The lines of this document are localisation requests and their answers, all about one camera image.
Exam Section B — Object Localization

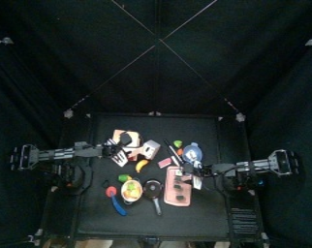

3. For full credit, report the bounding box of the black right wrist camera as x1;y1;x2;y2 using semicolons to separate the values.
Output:
181;162;197;175

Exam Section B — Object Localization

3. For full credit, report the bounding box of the blue toy bowl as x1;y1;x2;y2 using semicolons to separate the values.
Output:
181;141;205;166

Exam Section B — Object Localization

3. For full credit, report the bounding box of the yellow toy banana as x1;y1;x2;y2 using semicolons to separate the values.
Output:
136;159;150;173

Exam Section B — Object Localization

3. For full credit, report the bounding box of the black toy frying pan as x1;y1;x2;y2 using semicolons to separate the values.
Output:
142;179;166;217

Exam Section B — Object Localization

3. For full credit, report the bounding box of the small pink block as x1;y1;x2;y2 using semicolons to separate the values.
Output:
157;157;174;170

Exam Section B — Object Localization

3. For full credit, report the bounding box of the blue spatula with red head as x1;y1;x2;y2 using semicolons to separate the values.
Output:
105;185;130;217

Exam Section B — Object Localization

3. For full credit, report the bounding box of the cream bowl with toy fruit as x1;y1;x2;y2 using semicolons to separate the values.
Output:
121;178;145;205

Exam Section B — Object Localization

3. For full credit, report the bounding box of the pink cutting board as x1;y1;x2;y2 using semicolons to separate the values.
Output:
164;166;194;207

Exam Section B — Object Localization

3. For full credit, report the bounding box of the green yellow toy fruit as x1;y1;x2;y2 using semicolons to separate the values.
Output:
118;173;134;183

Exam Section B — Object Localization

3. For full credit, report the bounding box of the black ribbed side plate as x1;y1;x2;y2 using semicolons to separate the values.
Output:
229;207;261;240

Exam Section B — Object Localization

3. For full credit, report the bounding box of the thin black stick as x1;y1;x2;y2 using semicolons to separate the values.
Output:
164;139;185;164

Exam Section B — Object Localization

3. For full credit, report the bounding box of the thin diagonal brace wire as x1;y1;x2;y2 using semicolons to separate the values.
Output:
110;0;243;114
70;0;219;110

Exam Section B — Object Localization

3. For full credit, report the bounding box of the small grey white toy box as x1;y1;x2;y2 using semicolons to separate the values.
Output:
141;139;162;161

